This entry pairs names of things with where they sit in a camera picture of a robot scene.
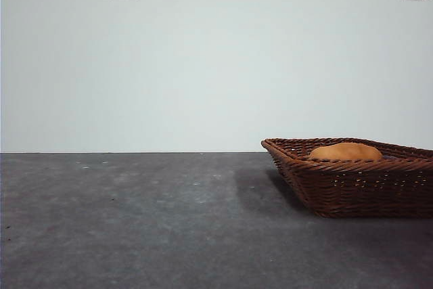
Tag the brown potato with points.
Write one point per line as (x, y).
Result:
(345, 152)

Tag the brown wicker basket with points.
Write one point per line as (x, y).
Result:
(355, 187)

